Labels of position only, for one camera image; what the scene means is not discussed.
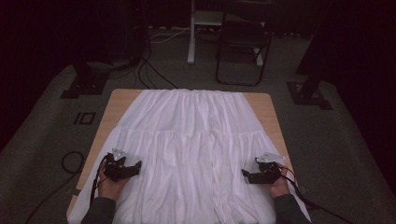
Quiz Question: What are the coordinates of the white skirt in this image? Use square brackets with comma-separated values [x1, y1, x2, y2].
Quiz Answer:
[66, 88, 312, 224]

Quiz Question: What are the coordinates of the white desk frame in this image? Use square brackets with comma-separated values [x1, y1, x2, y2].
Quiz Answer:
[187, 0, 264, 68]

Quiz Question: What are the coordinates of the round grey floor base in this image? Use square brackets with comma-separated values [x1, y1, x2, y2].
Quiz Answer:
[85, 59, 138, 72]

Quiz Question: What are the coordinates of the black folding chair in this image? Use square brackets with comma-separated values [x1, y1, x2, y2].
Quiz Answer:
[215, 11, 274, 88]

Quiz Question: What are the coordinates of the person's right hand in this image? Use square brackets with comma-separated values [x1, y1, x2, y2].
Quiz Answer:
[268, 163, 292, 200]

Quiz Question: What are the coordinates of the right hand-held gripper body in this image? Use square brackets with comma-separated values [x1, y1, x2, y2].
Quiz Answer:
[253, 152, 286, 185]

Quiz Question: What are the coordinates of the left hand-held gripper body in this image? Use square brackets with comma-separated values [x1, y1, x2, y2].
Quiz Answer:
[103, 147, 135, 183]

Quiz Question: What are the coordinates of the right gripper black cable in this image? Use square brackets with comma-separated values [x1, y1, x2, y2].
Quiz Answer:
[279, 165, 354, 224]

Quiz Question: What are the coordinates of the black stand with flat base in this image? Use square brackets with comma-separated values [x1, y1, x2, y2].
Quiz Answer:
[286, 55, 333, 111]
[60, 60, 110, 100]

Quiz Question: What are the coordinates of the black floor cables bundle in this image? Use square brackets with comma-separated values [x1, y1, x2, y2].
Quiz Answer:
[133, 46, 180, 91]

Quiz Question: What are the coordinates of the white floor cable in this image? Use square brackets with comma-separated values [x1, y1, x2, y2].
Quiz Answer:
[148, 26, 192, 45]

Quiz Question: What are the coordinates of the dark equipment tower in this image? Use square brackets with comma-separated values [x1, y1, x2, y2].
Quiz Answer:
[102, 0, 149, 63]

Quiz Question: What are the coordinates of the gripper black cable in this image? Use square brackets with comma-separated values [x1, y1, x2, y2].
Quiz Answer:
[279, 165, 354, 224]
[89, 154, 109, 207]

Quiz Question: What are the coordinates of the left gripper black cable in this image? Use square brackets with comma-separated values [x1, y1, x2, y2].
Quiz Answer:
[89, 154, 109, 207]

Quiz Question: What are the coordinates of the person's left hand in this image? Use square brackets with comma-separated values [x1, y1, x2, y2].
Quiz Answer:
[97, 155, 132, 202]

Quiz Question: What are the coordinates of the looped black floor cable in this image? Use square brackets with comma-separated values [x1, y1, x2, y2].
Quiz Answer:
[24, 150, 86, 224]

